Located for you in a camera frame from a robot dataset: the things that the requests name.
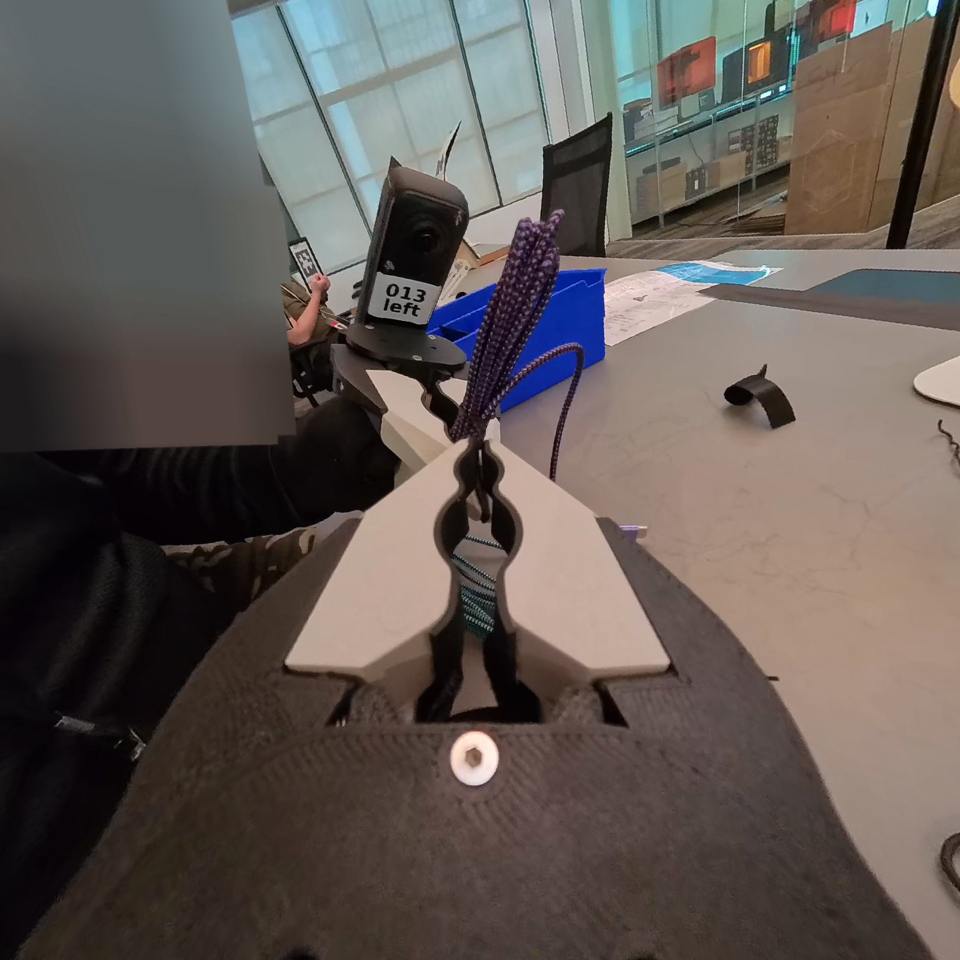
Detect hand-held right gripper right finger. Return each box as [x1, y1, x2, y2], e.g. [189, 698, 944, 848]
[486, 439, 672, 705]

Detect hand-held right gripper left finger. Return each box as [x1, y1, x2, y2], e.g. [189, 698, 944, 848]
[283, 441, 483, 708]

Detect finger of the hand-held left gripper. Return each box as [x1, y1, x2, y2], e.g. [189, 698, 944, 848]
[366, 367, 462, 483]

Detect purple braided usb-c cable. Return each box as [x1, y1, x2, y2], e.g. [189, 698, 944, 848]
[448, 208, 649, 540]

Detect person's left forearm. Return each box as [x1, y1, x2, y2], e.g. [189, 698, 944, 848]
[30, 393, 403, 546]

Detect brown cardboard stand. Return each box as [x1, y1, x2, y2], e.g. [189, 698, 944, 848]
[448, 238, 505, 301]

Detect person's camouflage trouser leg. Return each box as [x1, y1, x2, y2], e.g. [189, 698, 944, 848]
[160, 513, 363, 603]

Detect black office chair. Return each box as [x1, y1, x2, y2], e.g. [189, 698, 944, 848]
[541, 112, 615, 259]

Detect blue plastic bin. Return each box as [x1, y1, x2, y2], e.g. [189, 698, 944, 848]
[427, 266, 609, 415]

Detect white printed paper sheet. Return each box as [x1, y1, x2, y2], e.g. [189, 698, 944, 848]
[603, 270, 718, 348]

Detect black curved plastic strip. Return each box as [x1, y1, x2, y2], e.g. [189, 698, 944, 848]
[723, 363, 797, 431]

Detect blue printed paper sheet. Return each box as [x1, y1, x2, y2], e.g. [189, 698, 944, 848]
[652, 259, 786, 288]

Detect storage shelves with boxes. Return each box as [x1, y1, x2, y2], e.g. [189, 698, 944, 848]
[621, 0, 798, 228]

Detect dark desk mat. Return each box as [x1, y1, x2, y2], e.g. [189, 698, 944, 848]
[700, 267, 960, 332]

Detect white round base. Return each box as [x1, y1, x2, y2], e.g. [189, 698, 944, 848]
[912, 355, 960, 411]

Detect large cardboard box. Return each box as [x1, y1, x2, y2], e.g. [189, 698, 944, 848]
[783, 21, 940, 237]

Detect black pole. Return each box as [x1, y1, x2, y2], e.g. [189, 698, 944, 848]
[885, 0, 958, 251]

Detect teal braided cable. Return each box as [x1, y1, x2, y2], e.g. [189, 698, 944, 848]
[450, 534, 501, 640]

